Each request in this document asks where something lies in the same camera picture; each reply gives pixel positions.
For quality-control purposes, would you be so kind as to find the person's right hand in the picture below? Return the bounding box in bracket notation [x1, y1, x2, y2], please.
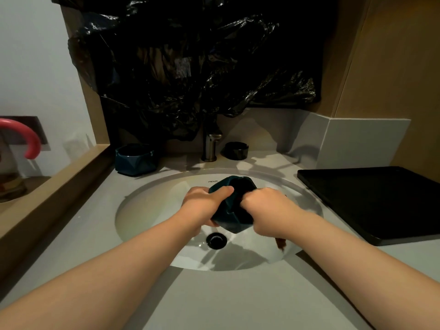
[239, 187, 304, 239]

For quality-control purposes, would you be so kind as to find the dark teal faceted cup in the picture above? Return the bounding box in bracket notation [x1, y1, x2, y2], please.
[208, 175, 258, 234]

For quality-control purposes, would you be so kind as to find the black rectangular tray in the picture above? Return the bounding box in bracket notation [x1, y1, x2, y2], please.
[297, 166, 440, 247]

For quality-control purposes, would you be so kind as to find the person's right forearm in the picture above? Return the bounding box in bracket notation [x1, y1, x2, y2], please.
[272, 209, 440, 330]

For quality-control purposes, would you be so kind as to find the chrome faucet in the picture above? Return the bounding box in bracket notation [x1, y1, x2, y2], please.
[201, 115, 223, 162]

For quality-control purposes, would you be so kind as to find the person's left hand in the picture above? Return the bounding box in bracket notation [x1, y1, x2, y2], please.
[180, 186, 235, 237]

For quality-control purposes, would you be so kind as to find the black plastic sheet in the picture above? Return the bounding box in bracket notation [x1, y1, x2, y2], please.
[49, 0, 338, 143]

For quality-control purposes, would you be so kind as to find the black sink drain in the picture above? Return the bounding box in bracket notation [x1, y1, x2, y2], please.
[206, 232, 228, 250]

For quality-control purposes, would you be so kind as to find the glass jar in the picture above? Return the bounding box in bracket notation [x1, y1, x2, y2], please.
[0, 129, 28, 203]

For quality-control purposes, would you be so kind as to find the white oval sink basin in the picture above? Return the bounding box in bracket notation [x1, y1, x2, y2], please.
[115, 168, 324, 272]

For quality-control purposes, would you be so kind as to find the black round dish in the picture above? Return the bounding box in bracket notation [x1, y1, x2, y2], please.
[224, 142, 249, 160]

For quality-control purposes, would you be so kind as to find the dark blue faceted cup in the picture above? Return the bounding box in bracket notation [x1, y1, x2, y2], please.
[115, 143, 155, 178]

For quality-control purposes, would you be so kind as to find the person's left forearm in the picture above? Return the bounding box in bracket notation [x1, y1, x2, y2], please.
[0, 213, 200, 330]

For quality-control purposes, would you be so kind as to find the pink curved handle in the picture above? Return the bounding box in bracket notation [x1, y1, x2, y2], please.
[0, 118, 42, 160]

